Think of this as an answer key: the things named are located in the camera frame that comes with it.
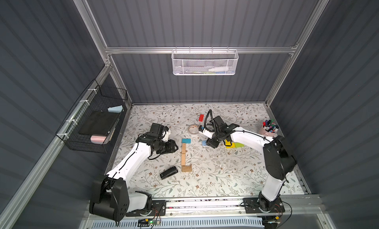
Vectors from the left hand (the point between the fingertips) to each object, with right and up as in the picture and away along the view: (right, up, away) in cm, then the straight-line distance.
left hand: (175, 149), depth 83 cm
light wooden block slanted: (+4, -8, +8) cm, 12 cm away
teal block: (+5, +2, +16) cm, 17 cm away
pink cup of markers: (+57, +11, +7) cm, 59 cm away
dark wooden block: (+6, -12, +4) cm, 14 cm away
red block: (+16, +18, +29) cm, 38 cm away
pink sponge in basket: (-33, +8, -17) cm, 38 cm away
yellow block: (+29, +4, -7) cm, 30 cm away
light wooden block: (+4, -3, +11) cm, 12 cm away
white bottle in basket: (+27, +49, +10) cm, 56 cm away
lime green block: (+30, +6, -20) cm, 36 cm away
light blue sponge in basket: (-32, +23, 0) cm, 39 cm away
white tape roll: (+10, +10, +22) cm, 26 cm away
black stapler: (-4, -13, 0) cm, 14 cm away
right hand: (+20, +4, +9) cm, 23 cm away
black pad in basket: (-36, +16, -13) cm, 41 cm away
